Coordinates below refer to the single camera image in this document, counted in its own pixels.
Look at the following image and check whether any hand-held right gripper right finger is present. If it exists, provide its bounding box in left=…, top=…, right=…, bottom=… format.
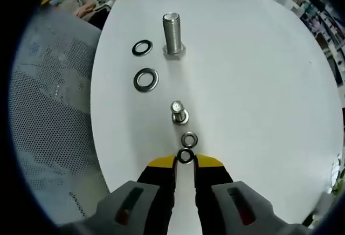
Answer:
left=192, top=153, right=311, bottom=235

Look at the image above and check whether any large threaded stud bolt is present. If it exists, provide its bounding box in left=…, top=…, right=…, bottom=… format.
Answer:
left=162, top=12, right=187, bottom=61

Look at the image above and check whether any brown cardboard box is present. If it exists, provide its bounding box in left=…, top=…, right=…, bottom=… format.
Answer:
left=74, top=2, right=96, bottom=17

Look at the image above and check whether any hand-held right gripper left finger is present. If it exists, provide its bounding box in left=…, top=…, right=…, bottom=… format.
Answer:
left=59, top=154, right=178, bottom=235

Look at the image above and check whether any large silver washer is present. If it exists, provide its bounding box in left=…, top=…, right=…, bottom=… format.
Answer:
left=133, top=67, right=159, bottom=93

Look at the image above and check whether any grey mesh office chair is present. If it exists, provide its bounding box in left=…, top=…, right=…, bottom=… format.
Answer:
left=10, top=11, right=111, bottom=225

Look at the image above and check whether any large dark washer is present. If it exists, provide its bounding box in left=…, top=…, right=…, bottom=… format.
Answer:
left=131, top=39, right=154, bottom=57

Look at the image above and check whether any small threaded stud bolt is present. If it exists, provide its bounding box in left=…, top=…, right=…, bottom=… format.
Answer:
left=169, top=100, right=190, bottom=125

